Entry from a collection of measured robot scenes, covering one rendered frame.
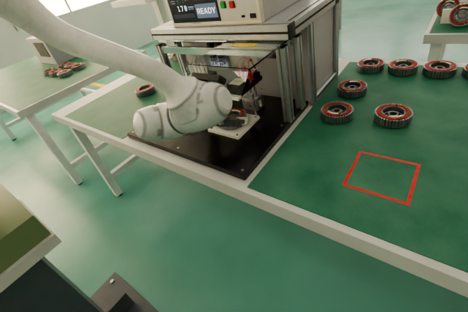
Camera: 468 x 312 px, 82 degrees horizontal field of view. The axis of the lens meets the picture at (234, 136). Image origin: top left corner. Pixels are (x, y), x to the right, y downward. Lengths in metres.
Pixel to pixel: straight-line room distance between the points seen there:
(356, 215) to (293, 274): 0.81
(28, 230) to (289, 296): 1.07
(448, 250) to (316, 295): 0.83
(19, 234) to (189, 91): 0.64
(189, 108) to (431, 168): 0.66
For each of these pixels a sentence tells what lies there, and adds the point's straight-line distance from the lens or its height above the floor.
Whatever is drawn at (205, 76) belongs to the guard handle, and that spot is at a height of 1.06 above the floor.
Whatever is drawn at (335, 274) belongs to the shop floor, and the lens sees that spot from 1.51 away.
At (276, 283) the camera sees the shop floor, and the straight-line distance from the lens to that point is 1.49.
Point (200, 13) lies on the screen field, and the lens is 1.12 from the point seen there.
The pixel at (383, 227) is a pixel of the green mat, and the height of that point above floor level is 0.75.
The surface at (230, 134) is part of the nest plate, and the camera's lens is 1.00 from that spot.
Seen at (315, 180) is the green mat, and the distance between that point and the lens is 0.82.
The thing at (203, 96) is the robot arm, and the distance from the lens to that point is 0.64.
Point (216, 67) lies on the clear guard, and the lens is 0.82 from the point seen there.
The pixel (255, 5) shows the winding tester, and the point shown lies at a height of 1.17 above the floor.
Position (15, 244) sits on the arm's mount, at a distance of 1.02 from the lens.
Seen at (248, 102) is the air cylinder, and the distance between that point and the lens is 1.13.
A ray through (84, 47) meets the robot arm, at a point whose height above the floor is 1.23.
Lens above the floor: 1.34
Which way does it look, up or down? 34 degrees down
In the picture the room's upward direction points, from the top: 14 degrees counter-clockwise
